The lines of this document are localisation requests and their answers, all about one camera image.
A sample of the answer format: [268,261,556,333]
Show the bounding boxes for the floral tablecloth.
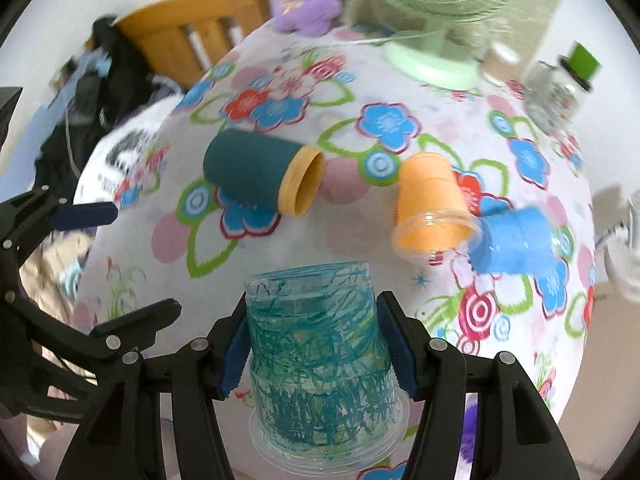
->
[73,25,594,417]

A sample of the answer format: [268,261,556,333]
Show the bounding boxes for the glass mason jar mug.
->
[524,56,592,136]

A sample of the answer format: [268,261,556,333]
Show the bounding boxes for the blue plastic cup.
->
[469,207,558,278]

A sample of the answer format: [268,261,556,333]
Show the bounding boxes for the white small fan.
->
[596,190,640,304]

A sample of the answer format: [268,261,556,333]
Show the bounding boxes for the white printed t-shirt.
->
[73,93,182,204]

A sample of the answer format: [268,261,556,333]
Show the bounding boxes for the dark clothes pile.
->
[34,15,182,200]

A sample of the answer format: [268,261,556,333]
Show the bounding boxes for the green jar lid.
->
[560,42,601,92]

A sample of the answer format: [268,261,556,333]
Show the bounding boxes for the clear cup teal scribbles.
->
[245,261,409,477]

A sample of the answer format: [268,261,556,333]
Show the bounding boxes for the dark teal cup yellow rim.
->
[203,129,326,217]

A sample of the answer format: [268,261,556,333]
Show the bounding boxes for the orange plastic cup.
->
[392,152,480,264]

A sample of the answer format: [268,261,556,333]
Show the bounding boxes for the wooden chair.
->
[117,0,270,88]

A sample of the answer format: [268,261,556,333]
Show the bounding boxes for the green desk fan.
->
[382,0,511,91]

